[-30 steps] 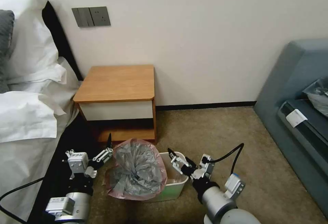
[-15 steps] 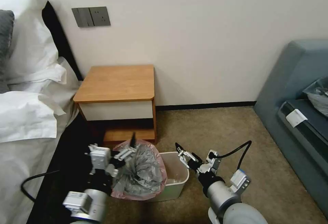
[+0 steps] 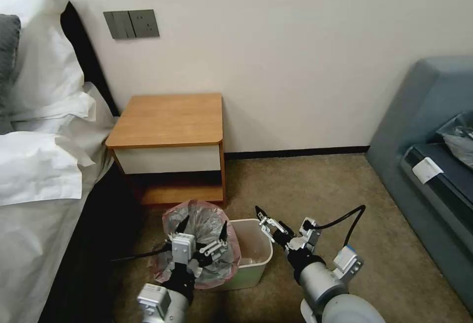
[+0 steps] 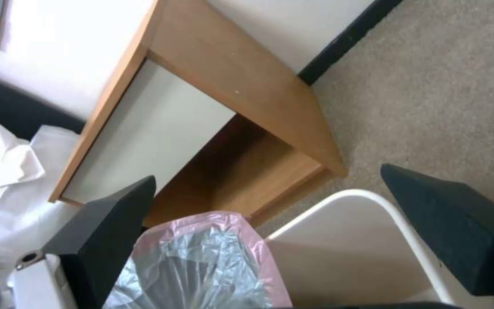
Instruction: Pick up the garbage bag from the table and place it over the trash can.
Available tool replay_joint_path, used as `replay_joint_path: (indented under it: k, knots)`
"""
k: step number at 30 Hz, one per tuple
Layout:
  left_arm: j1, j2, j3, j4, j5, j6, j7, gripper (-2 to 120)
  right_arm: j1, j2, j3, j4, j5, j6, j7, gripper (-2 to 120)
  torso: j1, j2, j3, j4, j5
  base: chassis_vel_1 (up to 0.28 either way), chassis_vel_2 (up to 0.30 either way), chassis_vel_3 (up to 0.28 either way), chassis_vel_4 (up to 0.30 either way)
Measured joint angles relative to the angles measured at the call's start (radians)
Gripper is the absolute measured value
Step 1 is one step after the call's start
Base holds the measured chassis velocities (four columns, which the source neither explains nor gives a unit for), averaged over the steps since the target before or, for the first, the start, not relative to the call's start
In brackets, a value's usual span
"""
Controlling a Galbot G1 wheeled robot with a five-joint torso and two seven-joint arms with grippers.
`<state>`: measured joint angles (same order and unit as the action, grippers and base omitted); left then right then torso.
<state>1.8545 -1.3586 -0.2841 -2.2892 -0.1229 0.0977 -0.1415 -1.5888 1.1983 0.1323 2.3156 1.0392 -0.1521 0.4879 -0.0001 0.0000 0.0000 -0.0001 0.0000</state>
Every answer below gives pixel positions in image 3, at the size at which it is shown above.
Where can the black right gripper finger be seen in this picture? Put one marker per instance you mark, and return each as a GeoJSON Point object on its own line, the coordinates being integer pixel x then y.
{"type": "Point", "coordinates": [271, 236]}
{"type": "Point", "coordinates": [261, 213]}

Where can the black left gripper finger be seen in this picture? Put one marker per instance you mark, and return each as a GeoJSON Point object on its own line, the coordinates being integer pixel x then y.
{"type": "Point", "coordinates": [183, 224]}
{"type": "Point", "coordinates": [223, 232]}

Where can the pink translucent garbage bag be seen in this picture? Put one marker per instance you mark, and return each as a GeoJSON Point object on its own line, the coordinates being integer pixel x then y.
{"type": "Point", "coordinates": [205, 219]}

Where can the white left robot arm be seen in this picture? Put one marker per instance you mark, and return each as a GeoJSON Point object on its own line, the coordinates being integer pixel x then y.
{"type": "Point", "coordinates": [173, 306]}

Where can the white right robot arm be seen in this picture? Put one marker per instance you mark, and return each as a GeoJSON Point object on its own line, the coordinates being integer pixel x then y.
{"type": "Point", "coordinates": [325, 286]}

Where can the pale plastic trash can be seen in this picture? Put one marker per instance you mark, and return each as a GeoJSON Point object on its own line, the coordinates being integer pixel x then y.
{"type": "Point", "coordinates": [253, 249]}

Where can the dark plastic bag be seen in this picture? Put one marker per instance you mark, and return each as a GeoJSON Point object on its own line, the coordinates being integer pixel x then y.
{"type": "Point", "coordinates": [458, 140]}

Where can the black baseboard strip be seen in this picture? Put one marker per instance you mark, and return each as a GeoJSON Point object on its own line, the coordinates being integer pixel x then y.
{"type": "Point", "coordinates": [295, 152]}

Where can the black bed base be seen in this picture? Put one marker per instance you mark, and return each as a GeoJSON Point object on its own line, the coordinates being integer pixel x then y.
{"type": "Point", "coordinates": [88, 249]}

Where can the wooden nightstand with white drawer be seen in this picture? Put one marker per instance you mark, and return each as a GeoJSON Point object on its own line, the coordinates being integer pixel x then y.
{"type": "Point", "coordinates": [170, 123]}

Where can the grey bed sheet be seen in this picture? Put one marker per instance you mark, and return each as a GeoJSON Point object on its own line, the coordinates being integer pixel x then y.
{"type": "Point", "coordinates": [33, 234]}

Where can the white sofa label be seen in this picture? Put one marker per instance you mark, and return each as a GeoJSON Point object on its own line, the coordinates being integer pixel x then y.
{"type": "Point", "coordinates": [427, 169]}

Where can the white duvet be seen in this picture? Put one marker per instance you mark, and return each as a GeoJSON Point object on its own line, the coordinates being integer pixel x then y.
{"type": "Point", "coordinates": [37, 164]}

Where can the blue-grey sofa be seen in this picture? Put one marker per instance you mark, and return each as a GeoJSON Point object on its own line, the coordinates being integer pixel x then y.
{"type": "Point", "coordinates": [414, 123]}

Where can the black padded headboard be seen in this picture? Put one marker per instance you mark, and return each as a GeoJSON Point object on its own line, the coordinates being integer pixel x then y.
{"type": "Point", "coordinates": [88, 57]}

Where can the large white pillow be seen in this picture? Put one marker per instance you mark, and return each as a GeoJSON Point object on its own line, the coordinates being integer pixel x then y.
{"type": "Point", "coordinates": [48, 75]}

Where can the grey textured pillow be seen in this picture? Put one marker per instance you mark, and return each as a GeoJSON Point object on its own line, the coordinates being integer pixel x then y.
{"type": "Point", "coordinates": [7, 61]}

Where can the small white pillow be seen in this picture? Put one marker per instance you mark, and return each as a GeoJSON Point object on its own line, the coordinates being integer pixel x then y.
{"type": "Point", "coordinates": [29, 0]}

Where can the grey wall socket panel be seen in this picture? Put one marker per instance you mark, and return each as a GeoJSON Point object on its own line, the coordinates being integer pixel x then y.
{"type": "Point", "coordinates": [145, 23]}

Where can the grey wall switch panel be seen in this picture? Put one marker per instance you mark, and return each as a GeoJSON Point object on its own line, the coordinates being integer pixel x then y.
{"type": "Point", "coordinates": [117, 24]}

